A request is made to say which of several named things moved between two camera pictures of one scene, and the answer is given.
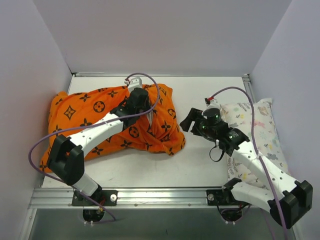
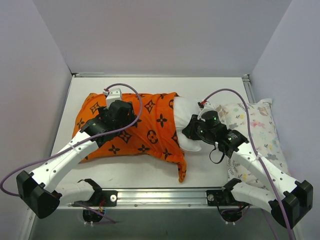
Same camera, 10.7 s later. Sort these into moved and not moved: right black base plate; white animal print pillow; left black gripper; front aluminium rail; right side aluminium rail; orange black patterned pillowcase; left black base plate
Moved: orange black patterned pillowcase; left black gripper
Not moved: white animal print pillow; right black base plate; right side aluminium rail; left black base plate; front aluminium rail
